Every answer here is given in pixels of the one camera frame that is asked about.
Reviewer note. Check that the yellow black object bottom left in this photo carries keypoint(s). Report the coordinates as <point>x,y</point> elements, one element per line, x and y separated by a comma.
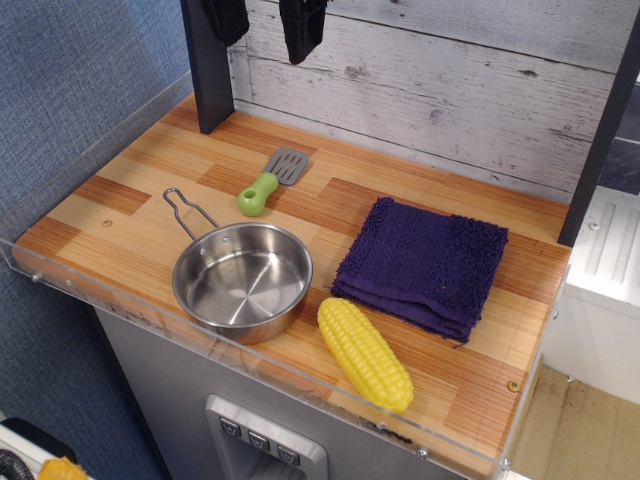
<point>28,452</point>

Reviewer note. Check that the yellow toy corn cob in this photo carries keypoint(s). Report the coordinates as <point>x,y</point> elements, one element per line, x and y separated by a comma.
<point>364,355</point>

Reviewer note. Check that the dark right shelf post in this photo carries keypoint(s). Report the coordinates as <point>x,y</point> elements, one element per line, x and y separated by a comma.
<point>609,123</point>

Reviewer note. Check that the silver dispenser button panel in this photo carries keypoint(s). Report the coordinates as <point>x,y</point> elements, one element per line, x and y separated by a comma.
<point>251,446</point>

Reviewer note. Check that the purple folded cloth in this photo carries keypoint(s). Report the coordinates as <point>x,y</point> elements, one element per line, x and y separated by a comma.
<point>431,270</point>

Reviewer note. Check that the grey toy kitchen cabinet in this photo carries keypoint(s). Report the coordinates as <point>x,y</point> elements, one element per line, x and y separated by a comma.
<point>171,384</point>

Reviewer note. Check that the dark shelf post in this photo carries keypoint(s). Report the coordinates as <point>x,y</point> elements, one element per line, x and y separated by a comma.
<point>209,68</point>
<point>609,123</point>

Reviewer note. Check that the green handled grey spatula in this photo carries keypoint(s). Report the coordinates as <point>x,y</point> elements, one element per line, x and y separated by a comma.
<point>284,168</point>

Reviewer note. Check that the clear acrylic guard rail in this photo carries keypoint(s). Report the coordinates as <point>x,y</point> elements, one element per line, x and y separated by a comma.
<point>86,157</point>

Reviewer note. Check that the dark left shelf post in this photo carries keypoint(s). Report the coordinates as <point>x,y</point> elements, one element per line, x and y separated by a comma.
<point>209,68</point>

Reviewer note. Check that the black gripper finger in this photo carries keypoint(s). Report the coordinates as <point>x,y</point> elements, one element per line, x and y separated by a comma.
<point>303,26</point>
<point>228,19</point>

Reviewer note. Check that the stainless steel pan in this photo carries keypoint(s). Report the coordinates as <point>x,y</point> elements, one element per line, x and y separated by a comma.
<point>246,281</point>

